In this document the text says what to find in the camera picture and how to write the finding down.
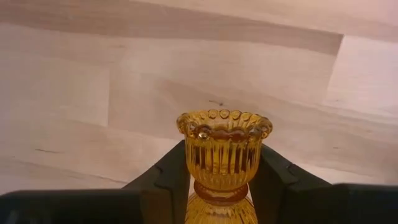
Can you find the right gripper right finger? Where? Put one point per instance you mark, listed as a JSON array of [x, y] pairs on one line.
[[311, 205]]

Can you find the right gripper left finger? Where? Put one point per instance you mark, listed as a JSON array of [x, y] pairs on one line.
[[93, 208]]

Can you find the amber ribbed glass candle holder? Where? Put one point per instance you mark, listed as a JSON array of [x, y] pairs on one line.
[[222, 161]]

